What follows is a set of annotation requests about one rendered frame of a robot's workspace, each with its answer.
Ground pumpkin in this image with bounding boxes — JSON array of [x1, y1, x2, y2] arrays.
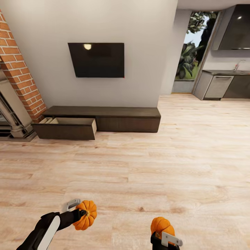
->
[[73, 200, 97, 231], [150, 217, 175, 239]]

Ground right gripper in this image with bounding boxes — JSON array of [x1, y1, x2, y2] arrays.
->
[[150, 232, 180, 250]]

